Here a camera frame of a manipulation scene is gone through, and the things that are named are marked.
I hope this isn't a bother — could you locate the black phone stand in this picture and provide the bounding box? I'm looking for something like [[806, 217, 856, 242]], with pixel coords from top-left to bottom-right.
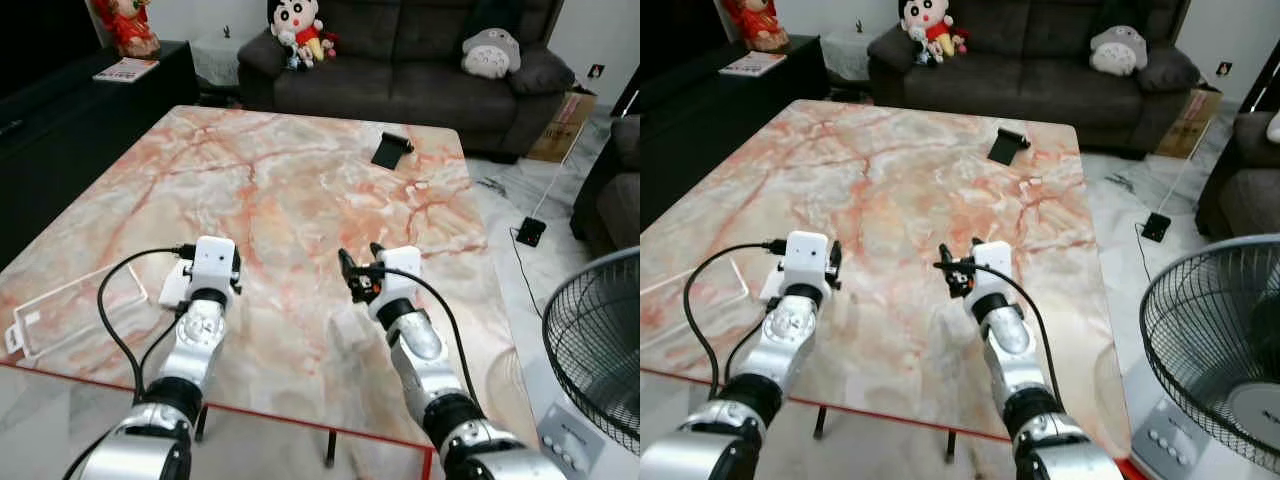
[[987, 127, 1032, 166], [370, 131, 414, 170]]

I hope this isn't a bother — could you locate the clear plastic tray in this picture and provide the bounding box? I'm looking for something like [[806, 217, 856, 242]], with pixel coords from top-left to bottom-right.
[[3, 263, 151, 363], [640, 268, 751, 331]]

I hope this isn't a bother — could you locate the dark grey fabric sofa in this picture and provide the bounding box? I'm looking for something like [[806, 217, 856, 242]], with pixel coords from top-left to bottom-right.
[[866, 0, 1206, 159], [237, 0, 578, 159]]

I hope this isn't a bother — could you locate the black low tv cabinet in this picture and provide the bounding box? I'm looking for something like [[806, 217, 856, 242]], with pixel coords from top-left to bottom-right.
[[640, 35, 831, 231], [0, 40, 201, 271]]

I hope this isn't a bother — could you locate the white lace covered side table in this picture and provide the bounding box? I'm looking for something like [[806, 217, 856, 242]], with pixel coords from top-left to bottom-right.
[[820, 27, 891, 86], [190, 30, 263, 93]]

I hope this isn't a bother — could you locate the red white booklet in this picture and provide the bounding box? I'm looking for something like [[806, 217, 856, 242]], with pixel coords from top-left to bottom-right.
[[718, 51, 788, 78], [92, 57, 161, 84]]

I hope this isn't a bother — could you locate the brown cardboard box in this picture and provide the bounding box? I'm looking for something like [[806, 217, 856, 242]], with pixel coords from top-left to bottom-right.
[[1155, 87, 1223, 159], [527, 90, 598, 164]]

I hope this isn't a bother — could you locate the grey white round plush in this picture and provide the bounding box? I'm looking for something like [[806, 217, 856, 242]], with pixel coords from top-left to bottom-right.
[[461, 27, 523, 79], [1088, 25, 1151, 78]]

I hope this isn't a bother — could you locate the cartoon boy plush doll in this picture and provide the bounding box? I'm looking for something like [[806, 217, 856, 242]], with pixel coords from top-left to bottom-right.
[[266, 0, 339, 71], [897, 0, 969, 66]]

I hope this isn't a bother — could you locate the dark grey armchair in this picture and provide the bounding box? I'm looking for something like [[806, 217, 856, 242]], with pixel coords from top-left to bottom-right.
[[570, 113, 641, 256], [1195, 108, 1280, 241]]

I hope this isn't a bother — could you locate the black mesh grey floor fan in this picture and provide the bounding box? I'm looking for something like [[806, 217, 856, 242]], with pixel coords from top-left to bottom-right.
[[1128, 233, 1280, 480], [537, 247, 641, 480]]

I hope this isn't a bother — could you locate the red dressed doll figure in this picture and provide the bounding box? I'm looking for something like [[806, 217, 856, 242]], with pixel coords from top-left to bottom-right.
[[722, 0, 791, 53], [92, 0, 161, 59]]

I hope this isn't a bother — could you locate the black television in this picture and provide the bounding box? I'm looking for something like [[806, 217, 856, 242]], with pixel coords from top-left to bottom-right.
[[0, 0, 106, 101], [640, 0, 736, 86]]

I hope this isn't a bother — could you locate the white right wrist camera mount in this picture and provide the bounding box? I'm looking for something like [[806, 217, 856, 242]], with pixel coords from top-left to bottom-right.
[[378, 247, 423, 301], [972, 241, 1014, 296]]

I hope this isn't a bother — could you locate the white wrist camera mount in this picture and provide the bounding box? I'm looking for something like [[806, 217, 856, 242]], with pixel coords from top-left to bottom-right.
[[783, 231, 833, 288], [190, 237, 239, 293], [378, 247, 423, 301], [972, 241, 1014, 296]]

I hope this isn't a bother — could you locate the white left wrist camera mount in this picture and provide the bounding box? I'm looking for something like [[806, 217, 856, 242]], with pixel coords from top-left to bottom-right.
[[190, 237, 239, 293], [783, 231, 833, 288]]

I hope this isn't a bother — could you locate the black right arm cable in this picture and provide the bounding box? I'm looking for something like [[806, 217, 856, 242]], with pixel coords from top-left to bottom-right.
[[360, 262, 483, 406], [935, 260, 1066, 406]]

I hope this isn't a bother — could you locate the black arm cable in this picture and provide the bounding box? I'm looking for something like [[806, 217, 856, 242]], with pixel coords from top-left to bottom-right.
[[360, 262, 483, 406], [684, 238, 791, 396], [935, 260, 1066, 406], [96, 244, 198, 401]]

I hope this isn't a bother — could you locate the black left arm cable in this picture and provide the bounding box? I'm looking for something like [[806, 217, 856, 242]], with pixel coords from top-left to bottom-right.
[[684, 238, 791, 396], [96, 244, 198, 401]]

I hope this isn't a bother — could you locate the thin white cord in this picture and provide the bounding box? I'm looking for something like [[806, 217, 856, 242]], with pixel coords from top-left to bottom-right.
[[1160, 135, 1211, 216], [533, 110, 591, 221]]

